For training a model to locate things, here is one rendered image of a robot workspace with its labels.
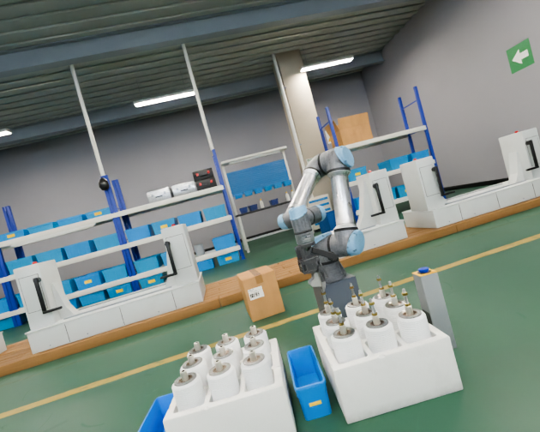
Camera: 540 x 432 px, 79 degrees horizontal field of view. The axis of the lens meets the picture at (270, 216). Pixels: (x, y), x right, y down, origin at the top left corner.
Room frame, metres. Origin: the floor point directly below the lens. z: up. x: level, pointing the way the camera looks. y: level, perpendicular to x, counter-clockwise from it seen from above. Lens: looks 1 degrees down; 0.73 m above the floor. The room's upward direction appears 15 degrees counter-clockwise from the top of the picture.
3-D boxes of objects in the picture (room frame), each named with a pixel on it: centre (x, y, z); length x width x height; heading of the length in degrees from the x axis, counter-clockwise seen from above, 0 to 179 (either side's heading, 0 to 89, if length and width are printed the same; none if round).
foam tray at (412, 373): (1.22, -0.25, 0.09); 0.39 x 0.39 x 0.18; 2
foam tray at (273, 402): (1.20, 0.30, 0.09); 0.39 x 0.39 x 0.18; 2
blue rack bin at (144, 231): (5.63, 2.21, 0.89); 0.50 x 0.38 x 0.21; 9
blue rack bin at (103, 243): (5.54, 2.70, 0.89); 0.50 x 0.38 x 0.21; 10
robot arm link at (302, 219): (1.34, -0.12, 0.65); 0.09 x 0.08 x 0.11; 138
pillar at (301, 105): (7.69, -1.32, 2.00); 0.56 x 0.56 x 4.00; 9
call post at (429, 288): (1.31, -0.54, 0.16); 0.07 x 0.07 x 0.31; 2
